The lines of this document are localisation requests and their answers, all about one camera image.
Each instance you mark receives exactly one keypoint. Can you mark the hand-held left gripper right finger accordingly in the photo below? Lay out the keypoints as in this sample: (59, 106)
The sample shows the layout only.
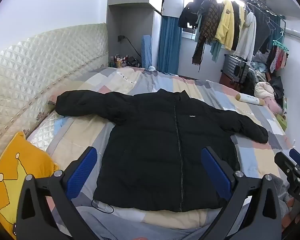
(215, 175)

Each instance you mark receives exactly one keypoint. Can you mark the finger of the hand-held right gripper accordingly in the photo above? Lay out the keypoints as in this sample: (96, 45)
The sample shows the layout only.
(298, 157)
(287, 166)

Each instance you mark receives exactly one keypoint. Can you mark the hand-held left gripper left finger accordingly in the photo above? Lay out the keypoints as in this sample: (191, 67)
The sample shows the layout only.
(81, 172)

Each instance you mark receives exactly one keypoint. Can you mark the black puffer jacket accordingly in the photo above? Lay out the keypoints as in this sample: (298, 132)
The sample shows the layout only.
(152, 142)

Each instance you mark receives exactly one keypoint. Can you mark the pile of mixed clothes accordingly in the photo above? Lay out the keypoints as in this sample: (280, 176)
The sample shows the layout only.
(277, 87)

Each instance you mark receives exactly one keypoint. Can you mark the patchwork pastel quilt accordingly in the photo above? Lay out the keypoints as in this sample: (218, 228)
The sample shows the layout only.
(252, 160)

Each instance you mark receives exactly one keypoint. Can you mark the yellow crown pillow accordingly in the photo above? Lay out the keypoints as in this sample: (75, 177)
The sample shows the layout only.
(27, 160)

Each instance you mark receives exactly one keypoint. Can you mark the white lotion bottle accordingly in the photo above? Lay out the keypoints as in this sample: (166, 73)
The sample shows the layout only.
(247, 98)

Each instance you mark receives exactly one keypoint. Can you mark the hanging red and pink socks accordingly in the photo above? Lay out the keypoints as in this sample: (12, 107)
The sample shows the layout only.
(277, 57)

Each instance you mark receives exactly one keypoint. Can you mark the grey suitcase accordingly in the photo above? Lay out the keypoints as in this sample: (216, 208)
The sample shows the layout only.
(231, 65)

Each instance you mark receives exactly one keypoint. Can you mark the cream quilted headboard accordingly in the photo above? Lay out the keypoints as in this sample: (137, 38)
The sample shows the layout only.
(27, 75)

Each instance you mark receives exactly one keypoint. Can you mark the green clip hanger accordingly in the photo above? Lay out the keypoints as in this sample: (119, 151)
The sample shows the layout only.
(280, 45)

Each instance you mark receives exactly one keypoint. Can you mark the row of cosmetic bottles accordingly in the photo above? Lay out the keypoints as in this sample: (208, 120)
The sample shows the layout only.
(118, 61)

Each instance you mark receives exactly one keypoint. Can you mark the mint green hanging garment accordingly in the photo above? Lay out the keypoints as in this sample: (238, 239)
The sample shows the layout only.
(215, 51)

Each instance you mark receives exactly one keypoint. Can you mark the white air conditioner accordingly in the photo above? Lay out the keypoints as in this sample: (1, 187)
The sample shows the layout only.
(297, 33)

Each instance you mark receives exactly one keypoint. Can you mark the white hanging hoodie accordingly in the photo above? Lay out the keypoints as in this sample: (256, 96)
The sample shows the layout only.
(247, 35)

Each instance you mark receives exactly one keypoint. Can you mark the dark grey hanging garments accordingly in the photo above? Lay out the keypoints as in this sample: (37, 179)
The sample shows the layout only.
(261, 27)

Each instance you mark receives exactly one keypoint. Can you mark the blue curtain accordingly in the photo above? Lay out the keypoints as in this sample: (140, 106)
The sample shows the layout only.
(168, 47)

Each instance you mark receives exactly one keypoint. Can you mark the blue fabric-covered board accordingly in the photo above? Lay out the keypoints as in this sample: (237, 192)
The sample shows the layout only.
(146, 52)

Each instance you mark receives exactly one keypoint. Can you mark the thin black hanging garment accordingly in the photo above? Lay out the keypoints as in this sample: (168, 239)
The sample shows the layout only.
(237, 22)

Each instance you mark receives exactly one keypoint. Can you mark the yellow fleece hanging jacket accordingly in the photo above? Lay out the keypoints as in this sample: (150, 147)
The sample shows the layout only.
(225, 25)

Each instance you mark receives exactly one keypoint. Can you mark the brown plaid hanging coat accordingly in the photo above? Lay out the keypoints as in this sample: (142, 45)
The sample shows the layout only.
(210, 22)

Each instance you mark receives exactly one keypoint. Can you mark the black hanging short jacket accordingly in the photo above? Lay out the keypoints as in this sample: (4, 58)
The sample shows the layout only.
(187, 15)

